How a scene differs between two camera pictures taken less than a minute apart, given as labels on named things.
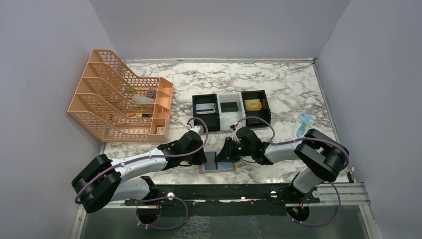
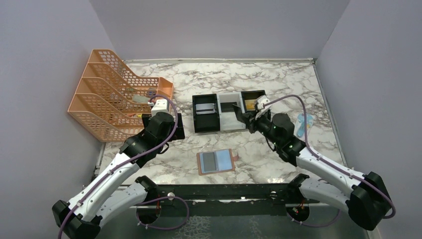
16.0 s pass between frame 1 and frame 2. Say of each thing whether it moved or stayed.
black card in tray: stayed
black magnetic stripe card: stayed
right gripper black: moved
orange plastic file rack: stayed
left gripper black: moved
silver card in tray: stayed
